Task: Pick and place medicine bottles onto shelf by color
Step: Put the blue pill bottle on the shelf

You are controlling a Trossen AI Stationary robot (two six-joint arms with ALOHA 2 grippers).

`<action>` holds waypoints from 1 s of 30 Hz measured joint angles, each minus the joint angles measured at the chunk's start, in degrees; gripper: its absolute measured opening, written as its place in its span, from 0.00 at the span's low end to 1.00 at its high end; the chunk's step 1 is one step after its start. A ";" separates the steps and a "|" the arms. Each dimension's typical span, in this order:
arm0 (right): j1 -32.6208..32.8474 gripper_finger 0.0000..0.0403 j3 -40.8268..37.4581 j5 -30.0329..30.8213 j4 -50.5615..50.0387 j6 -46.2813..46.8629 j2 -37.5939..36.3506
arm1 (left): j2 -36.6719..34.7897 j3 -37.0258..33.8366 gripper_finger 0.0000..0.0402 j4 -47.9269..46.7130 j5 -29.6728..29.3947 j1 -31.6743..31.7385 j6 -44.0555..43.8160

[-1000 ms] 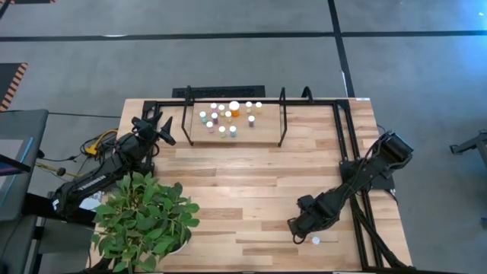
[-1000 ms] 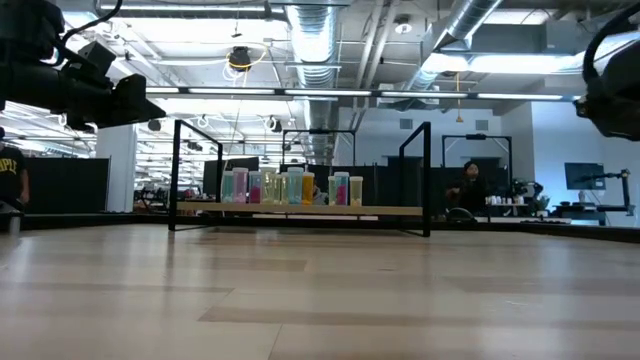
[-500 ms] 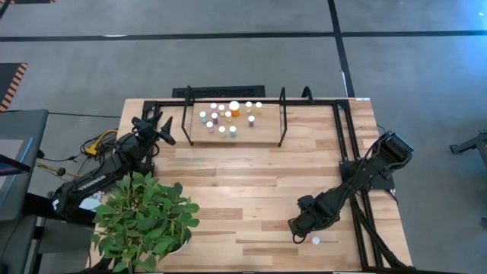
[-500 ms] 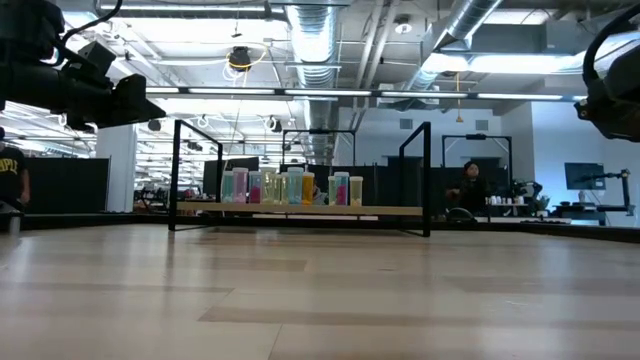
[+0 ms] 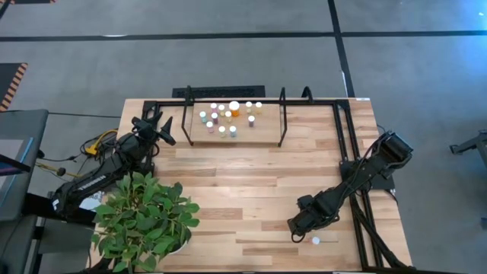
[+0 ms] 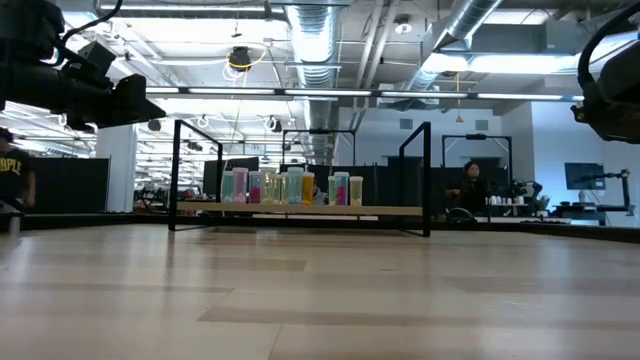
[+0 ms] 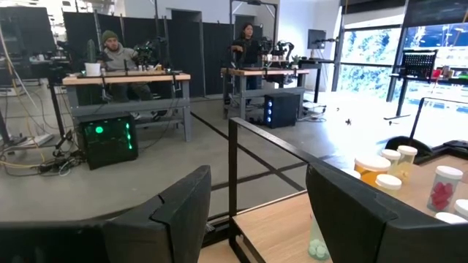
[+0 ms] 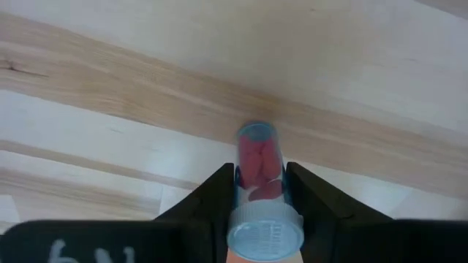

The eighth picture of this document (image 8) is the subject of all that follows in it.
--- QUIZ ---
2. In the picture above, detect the blue bottle with red pills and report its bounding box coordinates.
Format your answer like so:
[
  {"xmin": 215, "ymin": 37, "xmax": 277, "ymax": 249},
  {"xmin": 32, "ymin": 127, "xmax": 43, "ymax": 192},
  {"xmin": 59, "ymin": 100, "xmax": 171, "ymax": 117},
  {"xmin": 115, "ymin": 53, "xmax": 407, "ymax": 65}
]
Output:
[{"xmin": 225, "ymin": 121, "xmax": 305, "ymax": 262}]

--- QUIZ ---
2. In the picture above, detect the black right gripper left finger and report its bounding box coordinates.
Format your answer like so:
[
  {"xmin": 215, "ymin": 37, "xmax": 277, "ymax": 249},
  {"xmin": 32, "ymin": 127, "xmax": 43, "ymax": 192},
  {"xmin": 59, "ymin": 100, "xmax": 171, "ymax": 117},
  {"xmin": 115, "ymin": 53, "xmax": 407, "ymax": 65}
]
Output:
[{"xmin": 0, "ymin": 162, "xmax": 236, "ymax": 263}]

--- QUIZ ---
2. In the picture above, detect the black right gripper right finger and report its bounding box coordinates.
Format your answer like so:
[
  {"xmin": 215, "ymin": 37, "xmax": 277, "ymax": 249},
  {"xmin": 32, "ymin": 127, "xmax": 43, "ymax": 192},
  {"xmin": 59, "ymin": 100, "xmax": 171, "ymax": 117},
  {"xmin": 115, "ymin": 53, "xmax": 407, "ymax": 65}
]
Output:
[{"xmin": 285, "ymin": 162, "xmax": 468, "ymax": 263}]

